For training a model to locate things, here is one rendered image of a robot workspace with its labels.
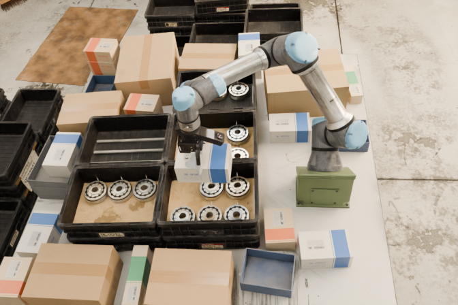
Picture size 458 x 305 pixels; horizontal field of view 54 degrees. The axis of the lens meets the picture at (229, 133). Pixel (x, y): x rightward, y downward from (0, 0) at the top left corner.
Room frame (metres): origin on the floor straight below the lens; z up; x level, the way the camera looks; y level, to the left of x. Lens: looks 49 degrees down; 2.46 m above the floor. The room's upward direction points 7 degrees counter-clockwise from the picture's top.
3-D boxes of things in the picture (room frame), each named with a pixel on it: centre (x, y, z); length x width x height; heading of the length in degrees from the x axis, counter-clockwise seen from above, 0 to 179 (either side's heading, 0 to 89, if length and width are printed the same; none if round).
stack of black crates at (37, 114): (2.16, 1.25, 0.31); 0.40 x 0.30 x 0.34; 170
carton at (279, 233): (0.94, -0.16, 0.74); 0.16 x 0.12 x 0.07; 175
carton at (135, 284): (0.79, 0.43, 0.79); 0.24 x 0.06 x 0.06; 172
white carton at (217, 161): (1.07, 0.11, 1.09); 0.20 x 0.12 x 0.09; 80
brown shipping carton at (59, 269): (0.82, 0.68, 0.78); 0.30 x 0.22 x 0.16; 80
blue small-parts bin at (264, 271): (0.76, -0.08, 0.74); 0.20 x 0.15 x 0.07; 73
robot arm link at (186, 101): (1.08, 0.13, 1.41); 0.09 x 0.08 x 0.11; 125
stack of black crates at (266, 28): (2.62, -0.41, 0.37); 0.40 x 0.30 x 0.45; 80
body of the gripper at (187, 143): (1.08, 0.14, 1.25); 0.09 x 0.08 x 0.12; 80
